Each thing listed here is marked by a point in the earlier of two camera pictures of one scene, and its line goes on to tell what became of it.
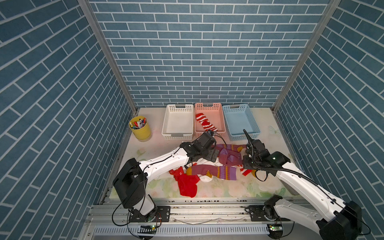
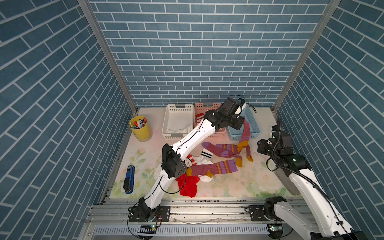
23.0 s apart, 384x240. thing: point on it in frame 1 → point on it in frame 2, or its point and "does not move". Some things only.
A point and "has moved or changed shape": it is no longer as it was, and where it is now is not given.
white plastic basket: x=178 y=123 does not move
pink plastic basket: x=214 y=114 does not move
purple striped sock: x=230 y=155 has moved or changed shape
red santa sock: x=187 y=183 does not move
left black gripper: x=209 y=156 → x=239 y=120
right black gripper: x=244 y=161 → x=260 y=145
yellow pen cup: x=139 y=126 does not move
